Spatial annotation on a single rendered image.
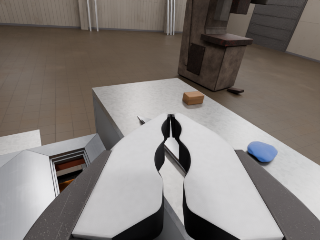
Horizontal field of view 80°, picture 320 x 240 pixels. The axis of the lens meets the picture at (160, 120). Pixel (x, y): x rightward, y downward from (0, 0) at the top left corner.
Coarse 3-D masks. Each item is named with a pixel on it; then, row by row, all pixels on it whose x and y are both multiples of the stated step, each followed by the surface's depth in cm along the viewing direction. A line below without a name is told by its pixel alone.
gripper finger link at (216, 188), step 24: (192, 120) 11; (192, 144) 9; (216, 144) 9; (192, 168) 8; (216, 168) 8; (240, 168) 8; (192, 192) 7; (216, 192) 7; (240, 192) 7; (192, 216) 6; (216, 216) 6; (240, 216) 6; (264, 216) 6
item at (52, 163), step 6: (72, 150) 92; (78, 150) 94; (84, 150) 95; (54, 156) 89; (60, 156) 90; (66, 156) 91; (72, 156) 93; (78, 156) 94; (84, 156) 94; (54, 162) 89; (60, 162) 91; (54, 168) 86; (54, 174) 83; (54, 180) 79; (54, 186) 77
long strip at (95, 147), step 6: (96, 138) 102; (90, 144) 97; (96, 144) 98; (102, 144) 98; (90, 150) 93; (96, 150) 94; (102, 150) 94; (90, 156) 90; (96, 156) 91; (90, 162) 87
